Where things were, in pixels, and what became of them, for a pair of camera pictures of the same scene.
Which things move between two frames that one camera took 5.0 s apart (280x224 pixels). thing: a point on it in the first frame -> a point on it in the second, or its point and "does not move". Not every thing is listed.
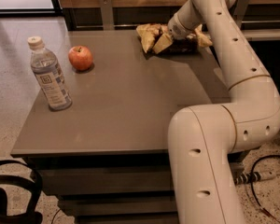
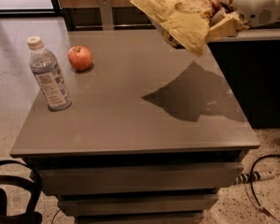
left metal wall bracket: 107,15 does not move
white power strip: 245,177 does not move
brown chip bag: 148,34 -> 184,16
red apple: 80,57 does not move
